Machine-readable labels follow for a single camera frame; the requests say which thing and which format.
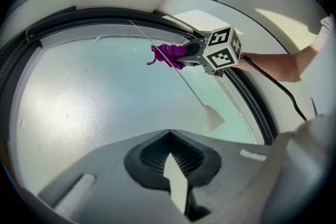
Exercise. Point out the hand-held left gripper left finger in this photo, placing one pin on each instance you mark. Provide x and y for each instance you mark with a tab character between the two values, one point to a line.
99	186

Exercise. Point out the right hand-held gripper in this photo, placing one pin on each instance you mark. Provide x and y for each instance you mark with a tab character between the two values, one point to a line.
221	49

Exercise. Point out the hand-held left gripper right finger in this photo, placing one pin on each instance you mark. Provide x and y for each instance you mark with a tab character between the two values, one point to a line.
231	173

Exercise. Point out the purple cloth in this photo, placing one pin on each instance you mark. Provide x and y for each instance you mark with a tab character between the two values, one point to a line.
169	53

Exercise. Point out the window glass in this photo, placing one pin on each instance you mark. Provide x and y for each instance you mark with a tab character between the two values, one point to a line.
105	99

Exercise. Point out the person's right forearm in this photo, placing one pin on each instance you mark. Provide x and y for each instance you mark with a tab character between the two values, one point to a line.
275	64

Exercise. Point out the person's white shirt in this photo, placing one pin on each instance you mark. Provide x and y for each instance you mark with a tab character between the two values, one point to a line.
325	73

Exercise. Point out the black window frame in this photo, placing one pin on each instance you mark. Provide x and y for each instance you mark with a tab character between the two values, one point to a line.
15	47

